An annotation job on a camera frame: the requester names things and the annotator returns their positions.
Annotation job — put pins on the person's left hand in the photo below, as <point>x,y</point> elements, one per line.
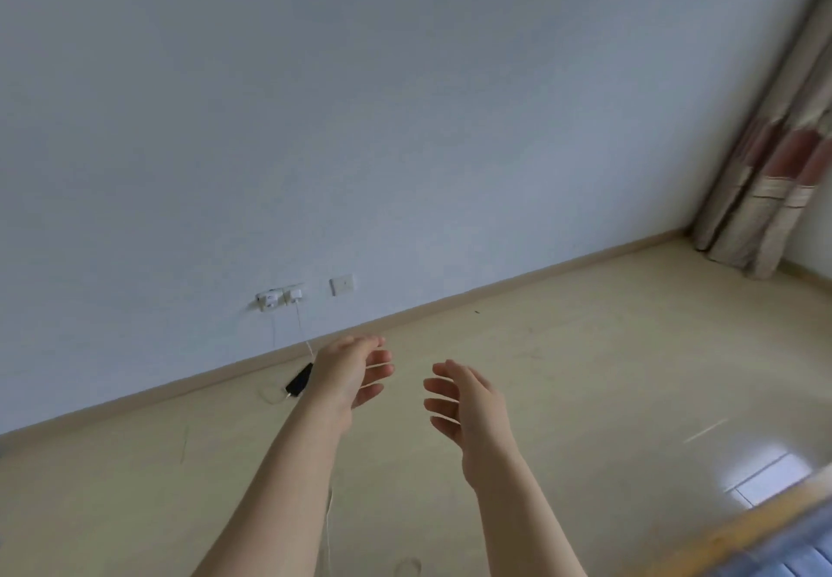
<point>345,373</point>

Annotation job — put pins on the person's right hand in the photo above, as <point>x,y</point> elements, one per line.
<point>471,414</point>

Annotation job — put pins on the blue quilted mattress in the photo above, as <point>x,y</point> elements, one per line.
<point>780,544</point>

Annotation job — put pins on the person's left forearm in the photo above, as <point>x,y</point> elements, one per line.
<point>267,505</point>

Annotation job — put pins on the person's right forearm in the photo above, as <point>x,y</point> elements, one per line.
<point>527,525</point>

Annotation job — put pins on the black charger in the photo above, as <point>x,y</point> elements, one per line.
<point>299,379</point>

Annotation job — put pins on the white power socket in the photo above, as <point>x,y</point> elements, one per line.
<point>277,296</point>
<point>342,286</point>

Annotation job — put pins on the patterned curtain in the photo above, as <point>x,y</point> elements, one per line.
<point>774,154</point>

